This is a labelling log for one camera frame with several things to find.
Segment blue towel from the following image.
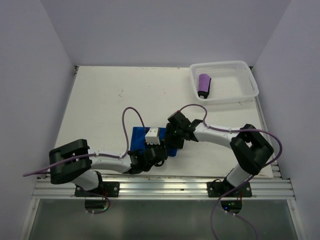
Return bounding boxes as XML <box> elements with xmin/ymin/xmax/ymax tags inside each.
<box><xmin>130</xmin><ymin>126</ymin><xmax>178</xmax><ymax>157</ymax></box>

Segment black purple microfiber towel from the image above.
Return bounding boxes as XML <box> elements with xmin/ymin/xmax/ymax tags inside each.
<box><xmin>197</xmin><ymin>73</ymin><xmax>212</xmax><ymax>99</ymax></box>

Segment white plastic perforated basket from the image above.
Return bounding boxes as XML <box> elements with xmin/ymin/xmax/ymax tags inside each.
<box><xmin>189</xmin><ymin>60</ymin><xmax>259</xmax><ymax>105</ymax></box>

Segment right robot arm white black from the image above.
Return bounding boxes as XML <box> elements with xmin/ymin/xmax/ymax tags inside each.
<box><xmin>164</xmin><ymin>111</ymin><xmax>274</xmax><ymax>197</ymax></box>

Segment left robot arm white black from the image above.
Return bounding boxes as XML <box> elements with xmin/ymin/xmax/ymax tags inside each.
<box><xmin>49</xmin><ymin>139</ymin><xmax>168</xmax><ymax>197</ymax></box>

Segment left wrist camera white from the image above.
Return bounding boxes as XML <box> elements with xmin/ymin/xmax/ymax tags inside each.
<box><xmin>144</xmin><ymin>127</ymin><xmax>160</xmax><ymax>145</ymax></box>

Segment aluminium mounting rail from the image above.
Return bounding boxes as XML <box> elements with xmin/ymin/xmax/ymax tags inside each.
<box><xmin>31</xmin><ymin>174</ymin><xmax>296</xmax><ymax>200</ymax></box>

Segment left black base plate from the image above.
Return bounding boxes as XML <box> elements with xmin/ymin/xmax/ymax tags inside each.
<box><xmin>74</xmin><ymin>181</ymin><xmax>120</xmax><ymax>198</ymax></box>

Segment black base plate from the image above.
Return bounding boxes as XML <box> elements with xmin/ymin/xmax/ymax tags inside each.
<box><xmin>74</xmin><ymin>181</ymin><xmax>120</xmax><ymax>198</ymax></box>
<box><xmin>206</xmin><ymin>179</ymin><xmax>253</xmax><ymax>198</ymax></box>

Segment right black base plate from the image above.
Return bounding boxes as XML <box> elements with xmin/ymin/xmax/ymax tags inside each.
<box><xmin>206</xmin><ymin>179</ymin><xmax>253</xmax><ymax>198</ymax></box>

